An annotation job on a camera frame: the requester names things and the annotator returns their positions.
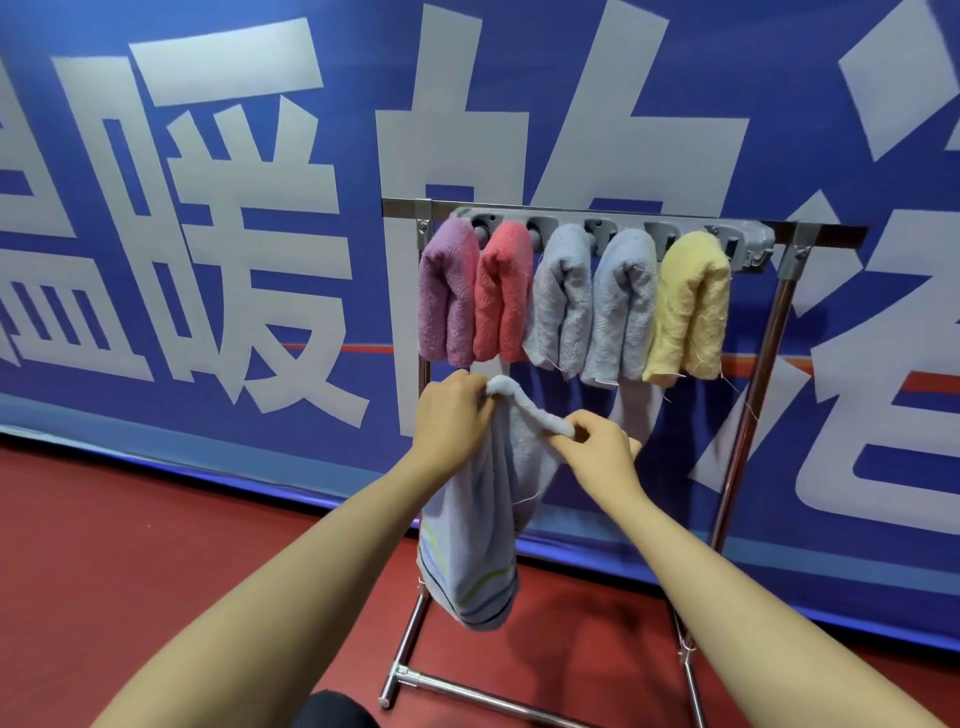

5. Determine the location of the coral pink towel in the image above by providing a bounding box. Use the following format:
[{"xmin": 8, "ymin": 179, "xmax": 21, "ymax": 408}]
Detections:
[{"xmin": 471, "ymin": 219, "xmax": 536, "ymax": 366}]

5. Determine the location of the silver metal towel rack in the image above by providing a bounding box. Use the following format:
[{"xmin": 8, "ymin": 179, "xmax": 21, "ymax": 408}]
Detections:
[{"xmin": 377, "ymin": 196, "xmax": 870, "ymax": 728}]

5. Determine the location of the light blue striped towel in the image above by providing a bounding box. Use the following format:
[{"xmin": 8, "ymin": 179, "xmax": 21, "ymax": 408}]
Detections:
[{"xmin": 416, "ymin": 374, "xmax": 577, "ymax": 633}]

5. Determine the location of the purple towel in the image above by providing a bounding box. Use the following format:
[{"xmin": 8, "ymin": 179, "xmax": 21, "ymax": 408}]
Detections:
[{"xmin": 416, "ymin": 216, "xmax": 482, "ymax": 369}]

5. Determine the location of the blue banner with white characters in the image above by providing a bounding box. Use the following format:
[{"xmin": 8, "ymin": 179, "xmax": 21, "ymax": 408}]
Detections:
[{"xmin": 0, "ymin": 0, "xmax": 960, "ymax": 655}]

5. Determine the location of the person's right forearm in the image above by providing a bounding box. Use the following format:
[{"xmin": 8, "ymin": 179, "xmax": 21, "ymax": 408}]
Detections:
[{"xmin": 588, "ymin": 480, "xmax": 948, "ymax": 728}]

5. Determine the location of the grey-blue towel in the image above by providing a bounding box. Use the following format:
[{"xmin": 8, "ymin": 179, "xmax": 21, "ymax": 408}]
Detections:
[
  {"xmin": 522, "ymin": 222, "xmax": 596, "ymax": 381},
  {"xmin": 580, "ymin": 228, "xmax": 660, "ymax": 388}
]

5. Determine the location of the person's dark clothing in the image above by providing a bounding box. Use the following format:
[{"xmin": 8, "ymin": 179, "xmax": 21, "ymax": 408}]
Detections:
[{"xmin": 289, "ymin": 689, "xmax": 381, "ymax": 728}]

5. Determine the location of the person's left forearm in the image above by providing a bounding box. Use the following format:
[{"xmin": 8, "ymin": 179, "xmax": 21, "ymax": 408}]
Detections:
[{"xmin": 92, "ymin": 448, "xmax": 459, "ymax": 728}]

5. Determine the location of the person's right hand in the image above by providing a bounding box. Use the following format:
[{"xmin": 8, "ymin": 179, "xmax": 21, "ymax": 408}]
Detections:
[{"xmin": 549, "ymin": 409, "xmax": 645, "ymax": 513}]

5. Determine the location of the person's left hand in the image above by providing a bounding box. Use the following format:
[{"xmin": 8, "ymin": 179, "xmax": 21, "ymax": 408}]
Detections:
[{"xmin": 411, "ymin": 369, "xmax": 499, "ymax": 481}]

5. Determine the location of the grey plastic hook rail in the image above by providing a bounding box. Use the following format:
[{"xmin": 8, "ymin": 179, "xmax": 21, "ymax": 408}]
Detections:
[{"xmin": 447, "ymin": 207, "xmax": 777, "ymax": 274}]

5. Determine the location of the yellow towel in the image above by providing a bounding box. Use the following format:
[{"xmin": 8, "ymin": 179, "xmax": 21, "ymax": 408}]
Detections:
[{"xmin": 642, "ymin": 230, "xmax": 733, "ymax": 389}]

